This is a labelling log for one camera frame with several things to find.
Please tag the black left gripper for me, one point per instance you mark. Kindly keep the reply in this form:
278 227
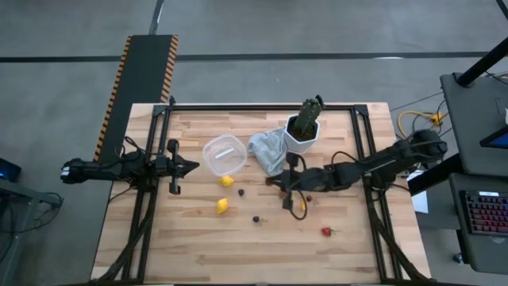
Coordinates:
174 167

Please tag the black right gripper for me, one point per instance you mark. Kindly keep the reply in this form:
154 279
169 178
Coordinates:
303 180

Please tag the small dark red cherry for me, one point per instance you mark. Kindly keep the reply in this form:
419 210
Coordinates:
309 197

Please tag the yellow lemon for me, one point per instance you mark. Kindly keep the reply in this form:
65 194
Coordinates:
225 181
222 205

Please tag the dark cherry with stem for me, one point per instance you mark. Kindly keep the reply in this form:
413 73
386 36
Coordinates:
256 219

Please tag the red strawberry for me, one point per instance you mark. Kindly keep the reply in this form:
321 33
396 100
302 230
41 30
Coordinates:
326 231

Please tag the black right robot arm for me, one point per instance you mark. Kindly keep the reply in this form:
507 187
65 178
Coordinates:
381 167

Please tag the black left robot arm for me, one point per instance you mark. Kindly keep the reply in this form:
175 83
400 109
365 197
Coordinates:
99 171

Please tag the clear plastic tupperware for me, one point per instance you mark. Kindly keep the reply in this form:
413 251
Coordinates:
216 163

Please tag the grey crumpled cloth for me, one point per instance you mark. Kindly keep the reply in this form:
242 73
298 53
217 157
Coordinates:
270 153

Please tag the white plant pot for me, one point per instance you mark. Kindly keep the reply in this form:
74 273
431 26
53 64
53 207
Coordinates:
301 147

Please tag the green cactus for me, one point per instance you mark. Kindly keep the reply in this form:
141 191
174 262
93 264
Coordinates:
309 117

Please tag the black ramp with hazard stripes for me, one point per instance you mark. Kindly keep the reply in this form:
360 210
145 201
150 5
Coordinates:
139 71

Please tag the white paper sheet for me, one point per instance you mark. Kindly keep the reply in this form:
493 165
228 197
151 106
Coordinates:
420 200

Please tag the black diagonal support bar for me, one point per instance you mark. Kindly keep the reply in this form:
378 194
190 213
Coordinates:
434 175

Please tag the black device with blue light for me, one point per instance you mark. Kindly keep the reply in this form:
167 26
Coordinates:
8 170

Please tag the grey metal stand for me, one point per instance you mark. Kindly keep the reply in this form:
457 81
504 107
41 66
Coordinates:
16 222

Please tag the grey side table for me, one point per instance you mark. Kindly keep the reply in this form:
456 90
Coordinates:
472 111

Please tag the keyboard with red backlight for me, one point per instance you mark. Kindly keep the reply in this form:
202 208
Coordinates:
486 212

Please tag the blue lit tablet screen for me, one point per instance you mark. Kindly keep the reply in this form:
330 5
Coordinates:
498 139

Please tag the black round post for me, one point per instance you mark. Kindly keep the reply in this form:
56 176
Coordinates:
482 63

